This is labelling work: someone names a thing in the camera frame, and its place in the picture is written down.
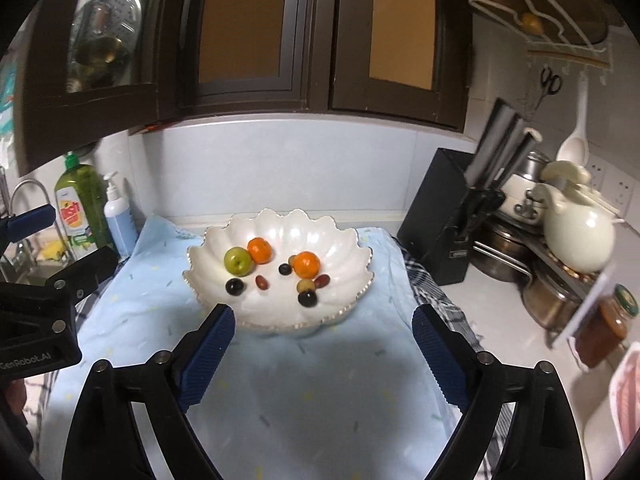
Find dark grape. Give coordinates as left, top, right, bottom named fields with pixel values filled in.
left=224, top=278, right=245, bottom=297

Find red cherry tomato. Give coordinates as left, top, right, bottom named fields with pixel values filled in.
left=255, top=275, right=269, bottom=290

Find green apple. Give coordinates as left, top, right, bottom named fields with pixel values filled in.
left=224, top=246, right=254, bottom=278

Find orange mandarin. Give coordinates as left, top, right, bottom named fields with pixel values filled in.
left=291, top=252, right=321, bottom=280
left=246, top=237, right=273, bottom=264

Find dark plum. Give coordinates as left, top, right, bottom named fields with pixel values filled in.
left=297, top=289, right=318, bottom=308

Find larger tan longan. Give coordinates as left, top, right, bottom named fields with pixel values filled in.
left=296, top=278, right=316, bottom=294

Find small blueberry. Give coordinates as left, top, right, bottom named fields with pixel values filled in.
left=278, top=263, right=292, bottom=275

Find chrome kitchen faucet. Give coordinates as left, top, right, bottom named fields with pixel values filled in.
left=1, top=168, right=74, bottom=285

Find person's left hand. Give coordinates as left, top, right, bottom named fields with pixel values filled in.
left=6, top=379, right=27, bottom=415

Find yellow sponge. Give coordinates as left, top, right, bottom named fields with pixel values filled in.
left=39, top=240, right=66, bottom=261

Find green dish soap bottle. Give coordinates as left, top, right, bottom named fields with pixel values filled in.
left=54, top=152, right=113, bottom=259

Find black white checkered towel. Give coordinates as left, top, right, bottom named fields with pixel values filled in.
left=22, top=236, right=516, bottom=480

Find teal plastic bag package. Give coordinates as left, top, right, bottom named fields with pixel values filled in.
left=0, top=52, right=17, bottom=169

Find blue white pump bottle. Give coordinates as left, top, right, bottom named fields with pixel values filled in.
left=103, top=171, right=138, bottom=260

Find light blue patterned cloth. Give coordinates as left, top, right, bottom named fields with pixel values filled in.
left=37, top=213, right=464, bottom=480

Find stainless steel pot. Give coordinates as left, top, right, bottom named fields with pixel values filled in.
left=469, top=222, right=533, bottom=285

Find white scalloped ceramic bowl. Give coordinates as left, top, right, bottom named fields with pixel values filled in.
left=183, top=209, right=374, bottom=335

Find jar of red sauce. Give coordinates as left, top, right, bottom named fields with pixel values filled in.
left=575, top=284, right=639, bottom=368

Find black knife block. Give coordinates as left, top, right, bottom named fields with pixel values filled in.
left=397, top=99, right=542, bottom=286

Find pink plastic container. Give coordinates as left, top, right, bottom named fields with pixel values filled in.
left=608, top=341, right=640, bottom=453

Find cream ceramic teapot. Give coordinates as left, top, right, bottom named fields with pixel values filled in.
left=530, top=160, right=620, bottom=274

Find metal steamer plate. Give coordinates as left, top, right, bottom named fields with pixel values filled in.
left=66, top=0, right=142, bottom=93

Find white rice spoon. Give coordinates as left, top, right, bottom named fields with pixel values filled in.
left=555, top=72, right=589, bottom=166

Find black scissors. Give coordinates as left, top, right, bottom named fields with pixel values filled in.
left=534, top=65, right=563, bottom=110

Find dark wooden window frame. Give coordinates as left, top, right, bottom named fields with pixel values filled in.
left=1, top=0, right=472, bottom=174

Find white wall outlets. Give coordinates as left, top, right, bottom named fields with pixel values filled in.
left=586, top=154, right=637, bottom=217

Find white wire rack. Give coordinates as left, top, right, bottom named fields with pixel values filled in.
left=466, top=0, right=614, bottom=86

